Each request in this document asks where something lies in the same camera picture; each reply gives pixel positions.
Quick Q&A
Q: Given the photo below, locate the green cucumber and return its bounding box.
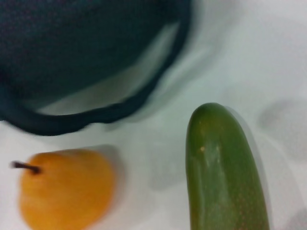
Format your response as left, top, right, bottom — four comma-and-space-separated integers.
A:
185, 102, 271, 230

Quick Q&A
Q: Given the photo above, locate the dark teal insulated lunch bag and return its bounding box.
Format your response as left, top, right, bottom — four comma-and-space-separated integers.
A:
0, 0, 192, 137

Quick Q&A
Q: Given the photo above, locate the orange yellow toy pear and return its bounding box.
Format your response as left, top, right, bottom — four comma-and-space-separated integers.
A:
11, 148, 116, 230

